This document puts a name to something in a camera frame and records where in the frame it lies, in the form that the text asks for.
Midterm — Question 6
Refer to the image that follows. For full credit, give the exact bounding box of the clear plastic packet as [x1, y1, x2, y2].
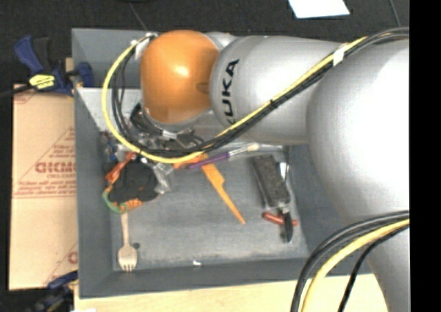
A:
[151, 160, 175, 196]

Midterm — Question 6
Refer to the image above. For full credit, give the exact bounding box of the black and orange toy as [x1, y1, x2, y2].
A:
[104, 152, 161, 210]

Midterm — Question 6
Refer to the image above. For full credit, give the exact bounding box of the purple pen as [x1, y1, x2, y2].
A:
[188, 143, 260, 169]

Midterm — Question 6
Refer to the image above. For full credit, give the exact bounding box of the orange plastic comb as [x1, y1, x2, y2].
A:
[173, 154, 247, 226]

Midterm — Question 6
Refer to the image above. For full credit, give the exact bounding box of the grey metal bin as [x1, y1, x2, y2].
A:
[71, 28, 375, 300]

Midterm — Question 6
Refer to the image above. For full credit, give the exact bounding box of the wooden fork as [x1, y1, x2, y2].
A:
[117, 211, 139, 273]

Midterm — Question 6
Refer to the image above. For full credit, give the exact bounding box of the dark green flat block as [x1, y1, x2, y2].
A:
[250, 154, 292, 209]

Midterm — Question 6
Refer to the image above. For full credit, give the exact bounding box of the brown cardboard board red print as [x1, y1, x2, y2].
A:
[8, 83, 80, 291]

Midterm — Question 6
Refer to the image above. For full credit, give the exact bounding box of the green ring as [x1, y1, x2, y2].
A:
[101, 187, 130, 215]

